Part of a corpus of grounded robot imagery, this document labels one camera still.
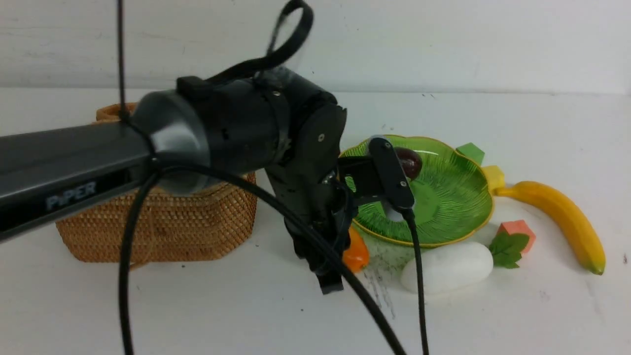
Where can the yellow banana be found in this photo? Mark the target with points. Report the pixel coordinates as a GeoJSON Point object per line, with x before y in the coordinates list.
{"type": "Point", "coordinates": [575, 226]}

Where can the green leaf glass plate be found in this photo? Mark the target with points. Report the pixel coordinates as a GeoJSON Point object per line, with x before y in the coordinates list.
{"type": "Point", "coordinates": [453, 199]}

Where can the woven rattan basket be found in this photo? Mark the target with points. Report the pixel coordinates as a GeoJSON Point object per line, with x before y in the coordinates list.
{"type": "Point", "coordinates": [201, 227]}

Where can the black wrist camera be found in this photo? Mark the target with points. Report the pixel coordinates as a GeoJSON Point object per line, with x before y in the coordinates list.
{"type": "Point", "coordinates": [398, 194]}

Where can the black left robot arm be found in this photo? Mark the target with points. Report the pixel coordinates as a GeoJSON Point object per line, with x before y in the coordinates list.
{"type": "Point", "coordinates": [236, 126]}

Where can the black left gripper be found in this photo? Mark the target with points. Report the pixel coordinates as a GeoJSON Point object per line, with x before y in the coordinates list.
{"type": "Point", "coordinates": [305, 180]}

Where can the orange yellow mango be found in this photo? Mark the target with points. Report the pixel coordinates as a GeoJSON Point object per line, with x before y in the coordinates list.
{"type": "Point", "coordinates": [357, 256]}

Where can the orange cube block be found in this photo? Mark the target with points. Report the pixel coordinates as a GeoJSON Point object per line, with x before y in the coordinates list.
{"type": "Point", "coordinates": [518, 227]}

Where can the dark purple mangosteen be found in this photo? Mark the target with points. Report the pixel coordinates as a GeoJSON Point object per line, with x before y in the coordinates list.
{"type": "Point", "coordinates": [410, 161]}

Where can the green cube block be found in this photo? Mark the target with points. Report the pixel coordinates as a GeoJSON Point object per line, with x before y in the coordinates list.
{"type": "Point", "coordinates": [472, 152]}

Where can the white radish with leaves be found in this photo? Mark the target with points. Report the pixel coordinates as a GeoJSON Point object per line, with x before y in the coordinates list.
{"type": "Point", "coordinates": [451, 267]}

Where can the yellow cube block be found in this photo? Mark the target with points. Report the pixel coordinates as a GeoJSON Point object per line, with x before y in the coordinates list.
{"type": "Point", "coordinates": [495, 178]}

